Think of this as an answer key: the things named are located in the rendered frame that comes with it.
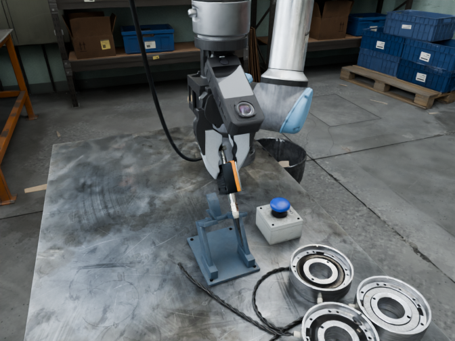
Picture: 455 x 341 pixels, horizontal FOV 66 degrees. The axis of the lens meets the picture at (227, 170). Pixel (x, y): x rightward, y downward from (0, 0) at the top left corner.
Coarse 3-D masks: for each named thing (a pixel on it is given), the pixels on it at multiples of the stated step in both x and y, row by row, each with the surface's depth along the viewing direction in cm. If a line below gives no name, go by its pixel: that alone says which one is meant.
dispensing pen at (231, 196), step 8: (224, 152) 55; (224, 160) 55; (224, 168) 53; (232, 168) 54; (224, 176) 53; (232, 176) 53; (224, 184) 54; (232, 184) 53; (224, 192) 54; (232, 192) 53; (232, 200) 55; (232, 208) 55; (240, 232) 55
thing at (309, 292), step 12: (300, 252) 63; (312, 252) 64; (324, 252) 64; (336, 252) 63; (312, 264) 62; (324, 264) 62; (348, 264) 60; (312, 276) 59; (336, 276) 59; (348, 276) 59; (300, 288) 57; (312, 288) 56; (336, 288) 55; (348, 288) 57; (312, 300) 58; (324, 300) 56; (336, 300) 58
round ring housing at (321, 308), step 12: (312, 312) 52; (324, 312) 53; (336, 312) 53; (348, 312) 53; (324, 324) 51; (336, 324) 51; (300, 336) 50; (324, 336) 51; (336, 336) 52; (348, 336) 50; (372, 336) 49
